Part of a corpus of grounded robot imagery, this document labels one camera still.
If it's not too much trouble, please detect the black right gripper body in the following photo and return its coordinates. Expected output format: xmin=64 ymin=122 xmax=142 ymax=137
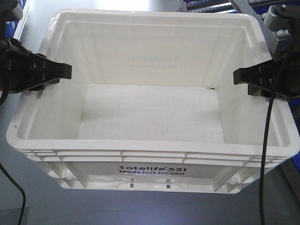
xmin=258 ymin=44 xmax=300 ymax=98

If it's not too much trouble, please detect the black right cable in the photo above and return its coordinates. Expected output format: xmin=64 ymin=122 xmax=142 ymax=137
xmin=259 ymin=45 xmax=291 ymax=225

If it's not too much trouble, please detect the black left cable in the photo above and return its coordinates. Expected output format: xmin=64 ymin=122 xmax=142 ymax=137
xmin=0 ymin=163 xmax=26 ymax=225

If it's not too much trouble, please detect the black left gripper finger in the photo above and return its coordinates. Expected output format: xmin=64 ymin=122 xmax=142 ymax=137
xmin=29 ymin=79 xmax=60 ymax=91
xmin=43 ymin=57 xmax=72 ymax=83

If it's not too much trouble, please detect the black cable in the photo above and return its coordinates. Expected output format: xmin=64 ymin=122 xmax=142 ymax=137
xmin=259 ymin=45 xmax=291 ymax=225
xmin=0 ymin=163 xmax=26 ymax=225

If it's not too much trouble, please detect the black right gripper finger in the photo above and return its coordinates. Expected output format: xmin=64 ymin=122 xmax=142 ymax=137
xmin=247 ymin=84 xmax=273 ymax=98
xmin=233 ymin=64 xmax=260 ymax=85

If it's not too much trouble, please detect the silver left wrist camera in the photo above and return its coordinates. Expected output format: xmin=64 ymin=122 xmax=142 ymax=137
xmin=7 ymin=1 xmax=23 ymax=22

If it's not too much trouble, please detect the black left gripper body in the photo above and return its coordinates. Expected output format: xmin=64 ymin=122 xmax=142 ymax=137
xmin=0 ymin=37 xmax=46 ymax=93

